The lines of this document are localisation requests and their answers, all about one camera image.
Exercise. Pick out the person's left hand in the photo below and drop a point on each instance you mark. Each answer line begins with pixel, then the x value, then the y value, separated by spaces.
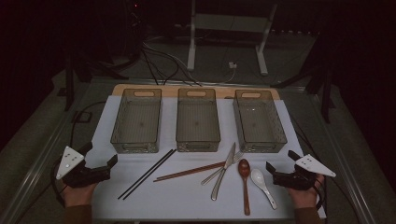
pixel 77 196

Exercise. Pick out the person's right hand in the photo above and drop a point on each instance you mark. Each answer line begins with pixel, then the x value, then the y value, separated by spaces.
pixel 306 199

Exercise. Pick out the grey transparent plastic bin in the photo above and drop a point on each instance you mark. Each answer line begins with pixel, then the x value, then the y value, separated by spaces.
pixel 137 124
pixel 197 121
pixel 258 123

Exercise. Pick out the metal frame rail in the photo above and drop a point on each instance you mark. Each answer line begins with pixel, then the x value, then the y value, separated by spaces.
pixel 40 166
pixel 345 168

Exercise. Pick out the metal fork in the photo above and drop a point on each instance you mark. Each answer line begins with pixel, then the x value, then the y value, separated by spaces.
pixel 211 178

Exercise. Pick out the black square frame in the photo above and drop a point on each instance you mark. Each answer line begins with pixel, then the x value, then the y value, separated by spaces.
pixel 74 117

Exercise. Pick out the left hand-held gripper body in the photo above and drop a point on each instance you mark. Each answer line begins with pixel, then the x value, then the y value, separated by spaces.
pixel 70 161

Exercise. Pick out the white metal stand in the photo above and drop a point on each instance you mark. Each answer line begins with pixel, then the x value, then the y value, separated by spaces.
pixel 192 46

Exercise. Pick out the white table mat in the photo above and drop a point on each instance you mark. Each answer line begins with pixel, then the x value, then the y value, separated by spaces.
pixel 174 202

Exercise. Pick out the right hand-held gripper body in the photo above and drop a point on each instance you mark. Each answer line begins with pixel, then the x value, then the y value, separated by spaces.
pixel 295 180

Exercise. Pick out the black chopstick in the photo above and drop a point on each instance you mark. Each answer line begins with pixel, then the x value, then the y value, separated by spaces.
pixel 149 175
pixel 144 174

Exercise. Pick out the black tripod stand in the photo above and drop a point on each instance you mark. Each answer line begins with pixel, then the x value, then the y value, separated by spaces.
pixel 326 99
pixel 69 87

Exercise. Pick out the white ceramic spoon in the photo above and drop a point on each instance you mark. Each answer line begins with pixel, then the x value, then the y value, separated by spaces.
pixel 257 178

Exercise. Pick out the white plug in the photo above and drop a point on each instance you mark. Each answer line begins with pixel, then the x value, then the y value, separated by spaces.
pixel 232 65

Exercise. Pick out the brown wooden spoon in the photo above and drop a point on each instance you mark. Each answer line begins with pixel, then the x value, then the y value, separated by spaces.
pixel 244 169

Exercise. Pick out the metal table knife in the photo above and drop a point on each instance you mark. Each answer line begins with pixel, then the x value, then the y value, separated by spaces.
pixel 221 175

